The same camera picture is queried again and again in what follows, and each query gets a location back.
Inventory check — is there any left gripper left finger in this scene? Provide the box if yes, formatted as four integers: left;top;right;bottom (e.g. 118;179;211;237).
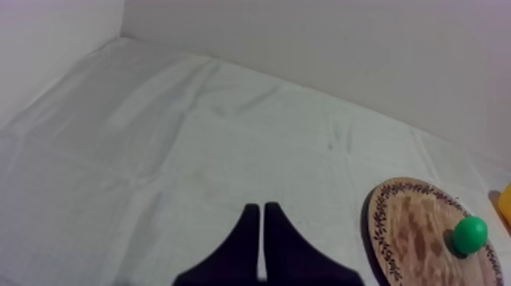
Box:
172;203;261;286

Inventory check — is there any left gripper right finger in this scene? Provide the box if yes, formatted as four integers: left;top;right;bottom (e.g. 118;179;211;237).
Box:
263;201;367;286

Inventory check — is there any round wooden board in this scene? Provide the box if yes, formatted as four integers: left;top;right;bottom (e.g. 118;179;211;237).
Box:
360;176;505;286

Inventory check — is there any green toy pear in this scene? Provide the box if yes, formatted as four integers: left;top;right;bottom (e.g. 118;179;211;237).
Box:
452;215;489;256

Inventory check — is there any yellow plastic basket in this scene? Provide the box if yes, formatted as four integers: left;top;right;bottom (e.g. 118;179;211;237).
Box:
497;183;511;228

